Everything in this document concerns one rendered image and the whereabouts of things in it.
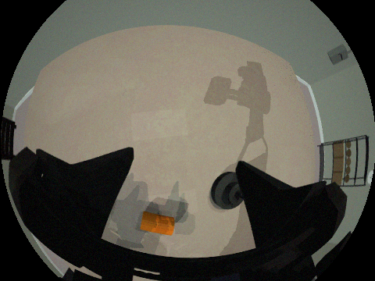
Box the orange tapered knob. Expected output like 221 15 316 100
141 212 175 235

